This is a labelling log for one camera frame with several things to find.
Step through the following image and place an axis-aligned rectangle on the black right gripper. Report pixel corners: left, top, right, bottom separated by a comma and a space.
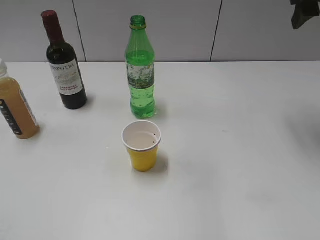
290, 0, 320, 30

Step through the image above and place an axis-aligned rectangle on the green sprite bottle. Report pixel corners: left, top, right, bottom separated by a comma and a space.
125, 15, 156, 119

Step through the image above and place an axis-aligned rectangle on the yellow paper cup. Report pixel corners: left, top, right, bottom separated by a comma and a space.
121, 120, 162, 172

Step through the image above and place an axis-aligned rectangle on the dark red wine bottle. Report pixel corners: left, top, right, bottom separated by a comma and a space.
41, 10, 87, 110

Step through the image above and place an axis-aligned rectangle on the orange juice bottle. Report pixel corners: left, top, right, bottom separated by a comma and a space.
0, 60, 40, 140

